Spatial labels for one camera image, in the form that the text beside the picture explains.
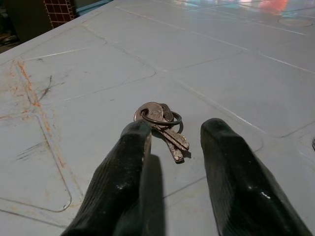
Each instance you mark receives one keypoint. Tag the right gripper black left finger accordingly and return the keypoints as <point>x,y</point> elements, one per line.
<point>113,184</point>

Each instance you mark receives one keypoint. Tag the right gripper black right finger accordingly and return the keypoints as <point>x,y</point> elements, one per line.
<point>241,184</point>

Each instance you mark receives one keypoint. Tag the light blue plastic table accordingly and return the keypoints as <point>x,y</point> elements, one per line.
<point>197,73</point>

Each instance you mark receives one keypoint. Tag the red brick tiled pillar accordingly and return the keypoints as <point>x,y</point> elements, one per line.
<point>59,12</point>

